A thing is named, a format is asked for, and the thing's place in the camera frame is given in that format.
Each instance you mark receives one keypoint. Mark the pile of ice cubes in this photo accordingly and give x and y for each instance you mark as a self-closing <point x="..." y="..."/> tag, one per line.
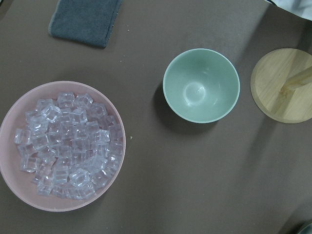
<point x="71" y="145"/>

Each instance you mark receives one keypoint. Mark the wooden cup tree stand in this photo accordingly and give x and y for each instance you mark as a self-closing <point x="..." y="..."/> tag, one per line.
<point x="281" y="85"/>

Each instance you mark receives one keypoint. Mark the green bowl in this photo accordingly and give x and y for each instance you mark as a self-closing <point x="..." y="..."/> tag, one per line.
<point x="201" y="85"/>

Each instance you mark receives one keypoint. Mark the grey folded cloth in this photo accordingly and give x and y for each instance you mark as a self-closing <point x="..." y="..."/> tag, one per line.
<point x="85" y="21"/>

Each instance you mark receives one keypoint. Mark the pink bowl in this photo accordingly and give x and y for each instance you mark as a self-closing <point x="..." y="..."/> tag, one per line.
<point x="18" y="181"/>

